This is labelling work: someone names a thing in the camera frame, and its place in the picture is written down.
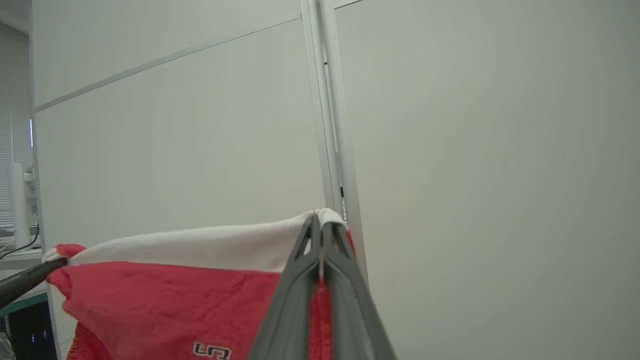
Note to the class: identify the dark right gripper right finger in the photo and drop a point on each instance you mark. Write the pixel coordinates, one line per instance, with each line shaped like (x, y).
(350, 310)

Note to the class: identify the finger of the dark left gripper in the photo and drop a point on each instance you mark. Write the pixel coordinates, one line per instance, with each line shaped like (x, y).
(30, 282)

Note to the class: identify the grey metal partition post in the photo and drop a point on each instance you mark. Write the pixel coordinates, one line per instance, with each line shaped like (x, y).
(330, 100)

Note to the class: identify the black computer case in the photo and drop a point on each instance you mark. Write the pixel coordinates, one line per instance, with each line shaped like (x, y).
(30, 335)

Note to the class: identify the light grey desk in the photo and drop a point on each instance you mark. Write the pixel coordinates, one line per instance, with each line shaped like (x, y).
(20, 260)

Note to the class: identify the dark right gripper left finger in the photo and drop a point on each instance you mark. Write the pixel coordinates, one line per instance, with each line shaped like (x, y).
(292, 310)

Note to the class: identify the red shorts with white trim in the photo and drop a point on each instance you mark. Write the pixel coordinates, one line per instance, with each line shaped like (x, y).
(150, 300)

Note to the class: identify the white monitor stand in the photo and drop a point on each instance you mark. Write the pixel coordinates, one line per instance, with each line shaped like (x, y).
(20, 205)

